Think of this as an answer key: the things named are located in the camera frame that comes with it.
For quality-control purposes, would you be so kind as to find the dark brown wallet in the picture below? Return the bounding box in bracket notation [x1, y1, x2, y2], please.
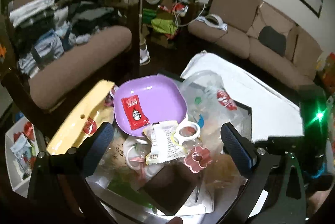
[139, 163, 201, 215]

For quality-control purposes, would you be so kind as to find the brown armchair sofa left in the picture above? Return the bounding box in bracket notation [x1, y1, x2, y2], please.
[2, 0, 136, 118]

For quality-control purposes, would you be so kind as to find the purple square plate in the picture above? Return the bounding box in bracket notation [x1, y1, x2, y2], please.
[113, 74, 187, 137]

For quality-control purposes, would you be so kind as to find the clear plastic bucket cup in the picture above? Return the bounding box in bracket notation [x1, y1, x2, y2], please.
[179, 70, 244, 134]

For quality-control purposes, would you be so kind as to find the white headset on sofa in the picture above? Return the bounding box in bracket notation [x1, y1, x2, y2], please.
[197, 14, 228, 31]

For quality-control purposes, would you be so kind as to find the white pole stand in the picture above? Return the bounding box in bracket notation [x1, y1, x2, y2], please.
[117, 0, 151, 67]

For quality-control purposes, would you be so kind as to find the pile of folded clothes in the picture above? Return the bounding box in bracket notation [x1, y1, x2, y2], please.
[9, 0, 117, 78]

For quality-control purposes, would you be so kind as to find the brown three-seat sofa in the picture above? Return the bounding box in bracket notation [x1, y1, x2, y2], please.
[188, 0, 322, 90]

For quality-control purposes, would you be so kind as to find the yellow snack bag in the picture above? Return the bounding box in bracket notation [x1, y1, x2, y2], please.
[46, 80, 115, 155]

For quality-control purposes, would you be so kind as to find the black cushion on sofa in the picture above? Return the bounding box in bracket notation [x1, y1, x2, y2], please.
[258, 26, 286, 57]

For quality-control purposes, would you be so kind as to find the pink flower cookie cutter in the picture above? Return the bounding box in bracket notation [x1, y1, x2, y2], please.
[183, 146, 212, 174]

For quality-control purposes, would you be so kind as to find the white flower-shaped tray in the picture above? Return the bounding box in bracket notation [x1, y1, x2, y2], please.
[123, 119, 200, 182]

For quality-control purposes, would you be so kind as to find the red ketchup sachet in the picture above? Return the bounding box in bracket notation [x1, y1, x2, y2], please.
[121, 95, 149, 130]

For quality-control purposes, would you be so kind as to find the white yellow printed sachet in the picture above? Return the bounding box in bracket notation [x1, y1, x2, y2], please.
[143, 120, 186, 165]

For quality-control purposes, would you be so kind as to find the white table mat cloth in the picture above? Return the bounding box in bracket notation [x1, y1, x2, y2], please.
[180, 52, 304, 141]

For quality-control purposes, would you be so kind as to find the white storage box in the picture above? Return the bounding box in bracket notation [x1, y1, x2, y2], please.
[5, 116, 39, 197]

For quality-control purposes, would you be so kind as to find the green bag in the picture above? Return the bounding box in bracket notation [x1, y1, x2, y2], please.
[151, 18, 178, 35]

